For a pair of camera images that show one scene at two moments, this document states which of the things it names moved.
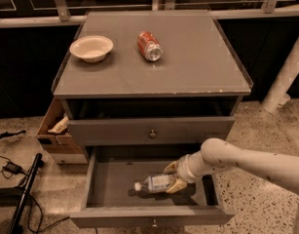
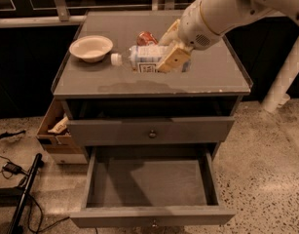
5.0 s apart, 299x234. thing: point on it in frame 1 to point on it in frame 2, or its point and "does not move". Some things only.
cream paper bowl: [92, 48] does not move
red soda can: [149, 46] does not move
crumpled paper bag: [59, 127] does not move
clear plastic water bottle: [152, 184] to [145, 58]
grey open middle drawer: [111, 172] does not move
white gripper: [182, 171] to [195, 29]
